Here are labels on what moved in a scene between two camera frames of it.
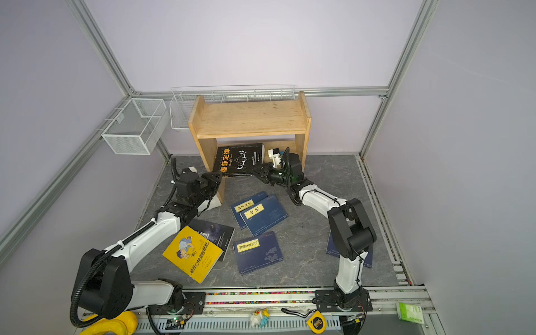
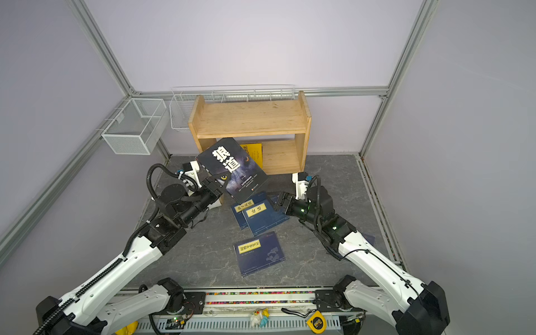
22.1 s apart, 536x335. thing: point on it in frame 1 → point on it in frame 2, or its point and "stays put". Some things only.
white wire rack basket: [183, 98] stays put
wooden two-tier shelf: [214, 122] stays put
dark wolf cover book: [219, 235] → [228, 162]
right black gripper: [265, 174] → [285, 197]
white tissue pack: [213, 202] stays put
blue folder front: [257, 252] stays put
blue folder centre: [264, 215] stays put
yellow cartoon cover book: [193, 254] → [255, 151]
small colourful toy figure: [259, 318] stays put
